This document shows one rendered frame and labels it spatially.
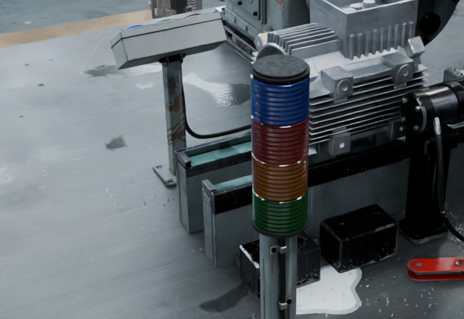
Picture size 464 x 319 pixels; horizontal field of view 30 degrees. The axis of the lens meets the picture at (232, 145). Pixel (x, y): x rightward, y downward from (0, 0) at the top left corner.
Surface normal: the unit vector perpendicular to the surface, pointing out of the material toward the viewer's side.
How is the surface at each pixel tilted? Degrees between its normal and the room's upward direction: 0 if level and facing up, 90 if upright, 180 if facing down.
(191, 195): 90
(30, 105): 0
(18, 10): 0
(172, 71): 90
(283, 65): 0
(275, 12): 89
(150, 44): 57
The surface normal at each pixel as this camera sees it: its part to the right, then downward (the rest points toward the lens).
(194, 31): 0.35, -0.11
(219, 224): 0.44, 0.43
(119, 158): -0.03, -0.87
